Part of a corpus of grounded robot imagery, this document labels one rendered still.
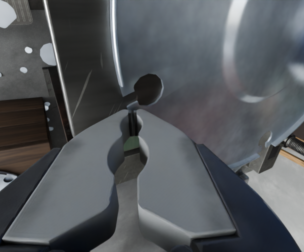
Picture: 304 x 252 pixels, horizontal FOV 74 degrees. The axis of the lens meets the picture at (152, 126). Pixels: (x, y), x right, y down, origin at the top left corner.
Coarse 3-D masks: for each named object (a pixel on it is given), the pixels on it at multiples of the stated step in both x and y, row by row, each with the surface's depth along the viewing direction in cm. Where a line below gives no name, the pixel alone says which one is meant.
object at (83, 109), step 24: (48, 0) 9; (72, 0) 9; (96, 0) 10; (48, 24) 9; (72, 24) 10; (96, 24) 10; (72, 48) 10; (96, 48) 11; (72, 72) 11; (96, 72) 11; (72, 96) 11; (96, 96) 12; (120, 96) 13; (144, 96) 14; (72, 120) 12; (96, 120) 13
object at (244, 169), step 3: (243, 165) 24; (246, 165) 25; (234, 168) 24; (237, 168) 23; (240, 168) 24; (243, 168) 24; (246, 168) 24; (249, 168) 25; (234, 171) 23; (237, 171) 24; (240, 171) 24; (243, 171) 24; (246, 171) 25; (237, 174) 24; (240, 174) 24
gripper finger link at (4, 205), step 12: (48, 156) 8; (36, 168) 7; (48, 168) 8; (24, 180) 7; (36, 180) 7; (0, 192) 7; (12, 192) 7; (24, 192) 7; (0, 204) 6; (12, 204) 6; (0, 216) 6; (12, 216) 6; (0, 228) 6; (0, 240) 5
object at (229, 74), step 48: (144, 0) 10; (192, 0) 12; (240, 0) 13; (288, 0) 14; (144, 48) 12; (192, 48) 13; (240, 48) 14; (288, 48) 17; (192, 96) 15; (240, 96) 18; (288, 96) 22; (240, 144) 22
